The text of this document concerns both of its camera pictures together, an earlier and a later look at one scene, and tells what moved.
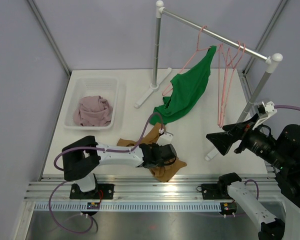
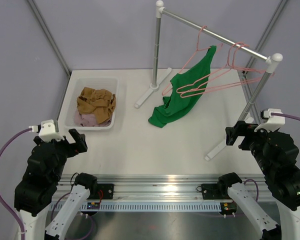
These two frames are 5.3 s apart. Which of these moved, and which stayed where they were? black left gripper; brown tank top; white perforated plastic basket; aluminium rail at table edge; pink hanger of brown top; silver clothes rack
Moved: brown tank top; pink hanger of brown top; black left gripper
Stayed: aluminium rail at table edge; silver clothes rack; white perforated plastic basket
